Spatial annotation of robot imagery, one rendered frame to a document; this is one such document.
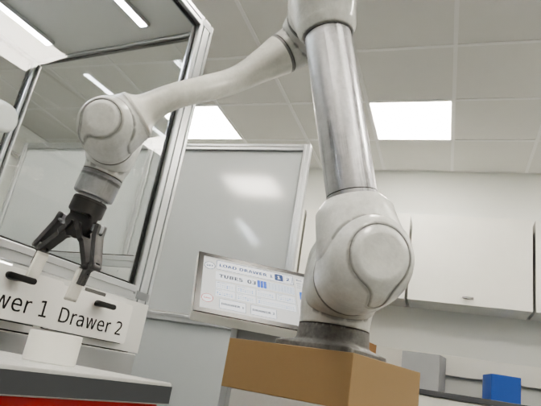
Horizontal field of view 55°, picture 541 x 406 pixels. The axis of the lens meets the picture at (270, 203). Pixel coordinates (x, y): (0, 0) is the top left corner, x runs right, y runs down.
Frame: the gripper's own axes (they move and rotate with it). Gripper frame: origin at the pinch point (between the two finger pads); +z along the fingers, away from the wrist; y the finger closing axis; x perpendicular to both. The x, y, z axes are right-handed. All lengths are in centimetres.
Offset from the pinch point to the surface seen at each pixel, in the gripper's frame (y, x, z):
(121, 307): 13.6, -37.8, 1.2
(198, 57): 35, -47, -88
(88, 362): 12.0, -32.5, 17.2
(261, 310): -6, -81, -13
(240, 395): -40.8, -19.9, 6.6
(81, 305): 13.1, -23.1, 3.6
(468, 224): -21, -332, -137
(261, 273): 5, -92, -26
